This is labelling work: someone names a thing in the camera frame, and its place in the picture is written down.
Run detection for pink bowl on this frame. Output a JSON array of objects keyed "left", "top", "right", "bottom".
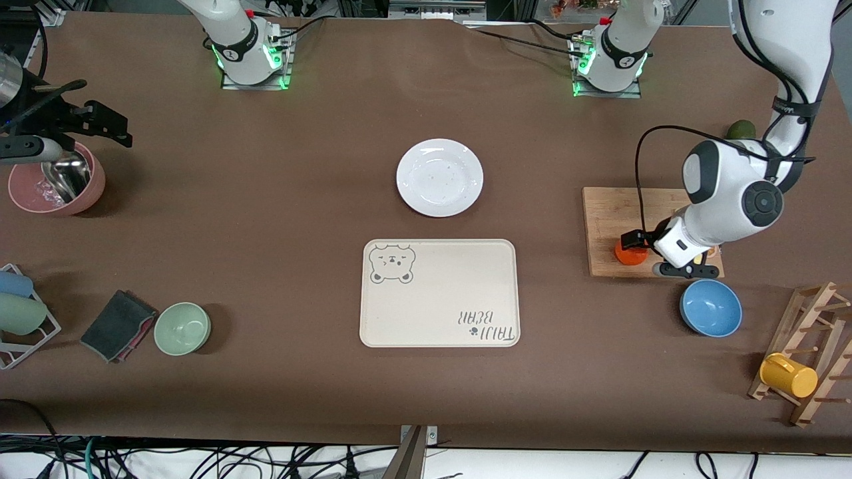
[{"left": 8, "top": 141, "right": 106, "bottom": 216}]

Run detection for metal scoop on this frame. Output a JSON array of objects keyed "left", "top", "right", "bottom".
[{"left": 41, "top": 152, "right": 92, "bottom": 204}]

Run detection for blue bowl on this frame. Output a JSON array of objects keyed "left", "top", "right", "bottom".
[{"left": 680, "top": 279, "right": 743, "bottom": 338}]

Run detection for yellow mug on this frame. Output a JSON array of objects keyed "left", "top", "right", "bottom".
[{"left": 760, "top": 353, "right": 818, "bottom": 399}]

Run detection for white round plate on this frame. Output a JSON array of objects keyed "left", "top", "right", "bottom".
[{"left": 396, "top": 138, "right": 485, "bottom": 218}]

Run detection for pink folded cloth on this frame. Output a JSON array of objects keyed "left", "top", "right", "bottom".
[{"left": 110, "top": 313, "right": 159, "bottom": 365}]

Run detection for wooden mug rack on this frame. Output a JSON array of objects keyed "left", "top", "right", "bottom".
[{"left": 749, "top": 281, "right": 852, "bottom": 426}]

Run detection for grey metal frame block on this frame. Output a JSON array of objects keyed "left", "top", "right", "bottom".
[{"left": 388, "top": 0, "right": 488, "bottom": 22}]

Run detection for pale green bowl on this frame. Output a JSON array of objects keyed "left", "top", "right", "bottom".
[{"left": 154, "top": 302, "right": 212, "bottom": 357}]

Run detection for teal cable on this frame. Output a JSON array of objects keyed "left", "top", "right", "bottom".
[{"left": 83, "top": 436, "right": 104, "bottom": 479}]

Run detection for wooden cutting board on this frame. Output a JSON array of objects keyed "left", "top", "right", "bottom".
[{"left": 582, "top": 187, "right": 725, "bottom": 278}]

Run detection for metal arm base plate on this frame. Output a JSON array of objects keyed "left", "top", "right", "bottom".
[
  {"left": 222, "top": 30, "right": 294, "bottom": 90},
  {"left": 569, "top": 37, "right": 643, "bottom": 99}
]

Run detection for black base cable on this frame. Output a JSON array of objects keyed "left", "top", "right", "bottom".
[
  {"left": 463, "top": 25, "right": 586, "bottom": 54},
  {"left": 270, "top": 15, "right": 330, "bottom": 42}
]

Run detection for orange fruit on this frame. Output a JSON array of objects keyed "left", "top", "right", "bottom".
[{"left": 614, "top": 239, "right": 650, "bottom": 267}]

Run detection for white wire rack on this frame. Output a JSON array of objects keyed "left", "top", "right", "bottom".
[{"left": 0, "top": 263, "right": 62, "bottom": 370}]

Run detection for dark grey folded cloth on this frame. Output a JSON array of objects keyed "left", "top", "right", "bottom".
[{"left": 80, "top": 289, "right": 158, "bottom": 363}]

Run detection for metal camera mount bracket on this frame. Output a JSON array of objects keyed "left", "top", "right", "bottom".
[{"left": 383, "top": 424, "right": 440, "bottom": 479}]

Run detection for cream bear print tray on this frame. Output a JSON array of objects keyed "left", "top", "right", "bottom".
[{"left": 359, "top": 239, "right": 521, "bottom": 349}]

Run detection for light blue cup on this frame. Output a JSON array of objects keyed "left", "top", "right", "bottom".
[{"left": 0, "top": 269, "right": 34, "bottom": 298}]

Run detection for aluminium frame rail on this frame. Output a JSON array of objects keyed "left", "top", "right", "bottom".
[{"left": 30, "top": 0, "right": 67, "bottom": 27}]

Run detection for black floor cable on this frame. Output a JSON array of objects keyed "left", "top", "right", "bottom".
[{"left": 0, "top": 398, "right": 67, "bottom": 479}]

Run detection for pale green cup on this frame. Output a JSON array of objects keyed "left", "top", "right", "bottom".
[{"left": 0, "top": 293, "right": 49, "bottom": 335}]

